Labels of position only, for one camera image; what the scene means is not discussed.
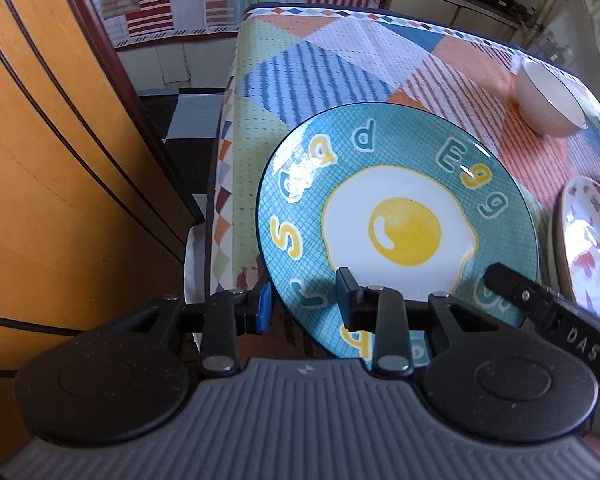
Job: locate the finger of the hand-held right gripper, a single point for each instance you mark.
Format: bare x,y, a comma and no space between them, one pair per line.
510,282

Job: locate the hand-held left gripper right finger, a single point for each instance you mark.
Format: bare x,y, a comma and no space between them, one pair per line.
350,300

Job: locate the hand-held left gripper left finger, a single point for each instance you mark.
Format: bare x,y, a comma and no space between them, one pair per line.
265,307

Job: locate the heart print plate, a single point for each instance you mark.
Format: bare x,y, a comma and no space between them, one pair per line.
590,240

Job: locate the teal fried egg plate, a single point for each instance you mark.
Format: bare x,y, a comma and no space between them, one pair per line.
405,185

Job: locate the white ribbed bowl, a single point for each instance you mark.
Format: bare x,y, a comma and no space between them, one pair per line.
550,100

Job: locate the patchwork tablecloth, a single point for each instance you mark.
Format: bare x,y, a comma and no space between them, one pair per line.
330,60

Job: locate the cream base cabinet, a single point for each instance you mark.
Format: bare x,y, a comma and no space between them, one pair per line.
430,10

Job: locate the striped patchwork counter cloth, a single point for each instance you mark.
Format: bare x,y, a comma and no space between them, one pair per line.
180,0

